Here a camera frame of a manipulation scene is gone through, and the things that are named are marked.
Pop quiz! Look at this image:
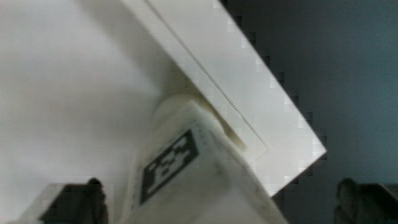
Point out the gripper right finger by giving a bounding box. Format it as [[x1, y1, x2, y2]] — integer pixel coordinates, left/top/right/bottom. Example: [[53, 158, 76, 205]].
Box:
[[334, 178, 398, 224]]

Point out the white square tabletop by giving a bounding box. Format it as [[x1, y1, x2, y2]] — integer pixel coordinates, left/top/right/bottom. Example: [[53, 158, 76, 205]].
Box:
[[0, 0, 325, 224]]

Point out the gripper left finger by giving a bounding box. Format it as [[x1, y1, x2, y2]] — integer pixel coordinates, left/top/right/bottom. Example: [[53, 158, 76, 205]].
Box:
[[39, 178, 108, 224]]

